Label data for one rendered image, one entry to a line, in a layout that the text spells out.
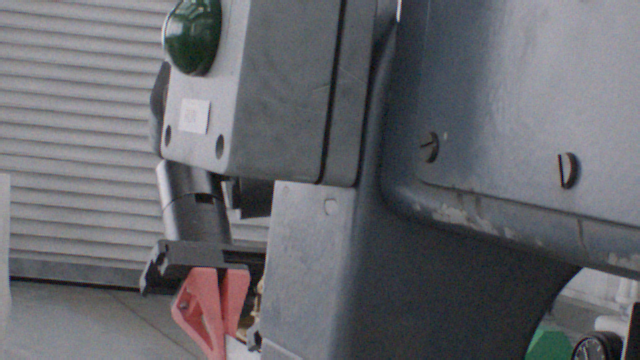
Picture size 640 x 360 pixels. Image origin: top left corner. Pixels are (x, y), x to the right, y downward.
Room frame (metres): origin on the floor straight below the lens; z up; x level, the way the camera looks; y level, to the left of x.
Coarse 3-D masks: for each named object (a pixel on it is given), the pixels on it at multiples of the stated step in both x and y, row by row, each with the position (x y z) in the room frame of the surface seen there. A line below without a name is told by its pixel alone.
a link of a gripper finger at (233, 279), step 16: (176, 256) 1.02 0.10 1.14; (192, 256) 1.03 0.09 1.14; (208, 256) 1.03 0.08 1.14; (160, 272) 1.03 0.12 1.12; (176, 272) 1.02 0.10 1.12; (224, 272) 1.03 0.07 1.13; (240, 272) 1.03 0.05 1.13; (224, 288) 1.03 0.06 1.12; (240, 288) 1.03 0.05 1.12; (224, 304) 1.03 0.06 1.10; (240, 304) 1.02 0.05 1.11; (224, 320) 1.06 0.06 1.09
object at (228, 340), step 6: (228, 336) 1.00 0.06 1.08; (228, 342) 1.00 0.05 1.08; (234, 342) 0.99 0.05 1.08; (228, 348) 1.00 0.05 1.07; (234, 348) 0.98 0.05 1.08; (240, 348) 0.97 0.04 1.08; (246, 348) 0.97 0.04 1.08; (228, 354) 1.00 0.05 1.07; (234, 354) 0.98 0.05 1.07; (240, 354) 0.97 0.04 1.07; (246, 354) 0.96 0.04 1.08; (252, 354) 0.94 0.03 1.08; (258, 354) 0.95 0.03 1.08
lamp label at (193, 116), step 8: (184, 104) 0.45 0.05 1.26; (192, 104) 0.44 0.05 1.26; (200, 104) 0.43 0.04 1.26; (208, 104) 0.42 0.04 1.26; (184, 112) 0.45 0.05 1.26; (192, 112) 0.44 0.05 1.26; (200, 112) 0.43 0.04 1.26; (184, 120) 0.45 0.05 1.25; (192, 120) 0.44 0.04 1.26; (200, 120) 0.43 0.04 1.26; (184, 128) 0.45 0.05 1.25; (192, 128) 0.44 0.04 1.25; (200, 128) 0.43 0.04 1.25
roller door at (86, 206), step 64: (0, 0) 7.67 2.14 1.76; (64, 0) 7.83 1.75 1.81; (128, 0) 8.02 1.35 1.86; (0, 64) 7.70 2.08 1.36; (64, 64) 7.86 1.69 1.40; (128, 64) 8.05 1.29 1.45; (0, 128) 7.72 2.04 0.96; (64, 128) 7.89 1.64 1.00; (128, 128) 8.08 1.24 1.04; (64, 192) 7.92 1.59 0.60; (128, 192) 8.10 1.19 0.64; (64, 256) 7.93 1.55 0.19; (128, 256) 8.11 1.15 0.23
